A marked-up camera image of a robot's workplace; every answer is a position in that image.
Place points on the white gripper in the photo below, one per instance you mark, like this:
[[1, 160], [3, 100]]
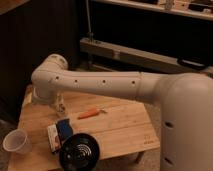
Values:
[[59, 104]]

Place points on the white boxed eraser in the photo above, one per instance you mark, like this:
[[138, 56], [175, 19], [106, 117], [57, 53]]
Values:
[[53, 138]]

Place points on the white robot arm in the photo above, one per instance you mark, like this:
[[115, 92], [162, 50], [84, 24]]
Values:
[[185, 101]]

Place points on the translucent plastic cup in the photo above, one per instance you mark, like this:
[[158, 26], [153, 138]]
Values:
[[17, 141]]

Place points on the blue rectangular block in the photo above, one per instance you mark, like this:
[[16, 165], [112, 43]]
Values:
[[64, 129]]

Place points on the orange carrot toy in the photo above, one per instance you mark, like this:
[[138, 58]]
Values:
[[91, 112]]

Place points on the metal vertical pole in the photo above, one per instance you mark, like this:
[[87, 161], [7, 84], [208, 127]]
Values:
[[90, 33]]

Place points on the long grey case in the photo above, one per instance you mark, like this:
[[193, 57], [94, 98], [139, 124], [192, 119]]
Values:
[[133, 56]]

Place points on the wooden shelf board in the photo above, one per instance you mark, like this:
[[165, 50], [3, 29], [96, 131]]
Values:
[[184, 8]]

